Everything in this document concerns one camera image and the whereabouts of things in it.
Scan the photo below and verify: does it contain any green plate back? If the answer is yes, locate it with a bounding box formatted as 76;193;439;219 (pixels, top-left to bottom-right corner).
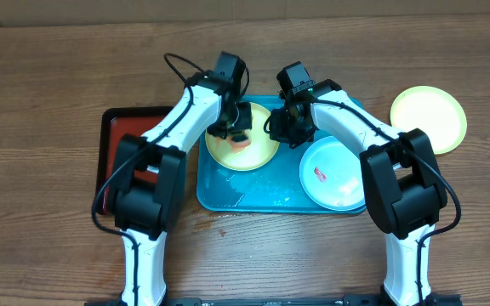
204;102;279;171

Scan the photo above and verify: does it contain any green plate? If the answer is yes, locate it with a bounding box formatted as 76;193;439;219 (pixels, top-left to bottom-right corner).
390;86;468;155
204;102;279;171

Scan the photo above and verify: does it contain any light blue plate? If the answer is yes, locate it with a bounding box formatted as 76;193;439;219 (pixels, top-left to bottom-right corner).
299;136;365;213

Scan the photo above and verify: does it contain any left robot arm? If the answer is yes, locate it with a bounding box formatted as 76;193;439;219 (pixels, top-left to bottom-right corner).
95;71;252;306

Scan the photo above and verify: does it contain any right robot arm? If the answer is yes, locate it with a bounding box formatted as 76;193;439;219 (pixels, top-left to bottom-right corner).
265;77;456;305

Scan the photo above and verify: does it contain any blue plastic tray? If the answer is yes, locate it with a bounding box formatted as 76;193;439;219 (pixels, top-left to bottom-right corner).
196;94;368;214

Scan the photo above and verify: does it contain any black tray with red liquid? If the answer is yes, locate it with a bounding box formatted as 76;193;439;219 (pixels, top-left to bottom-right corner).
94;106;179;219

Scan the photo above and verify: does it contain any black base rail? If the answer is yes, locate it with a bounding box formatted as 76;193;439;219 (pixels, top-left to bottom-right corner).
84;293;463;306

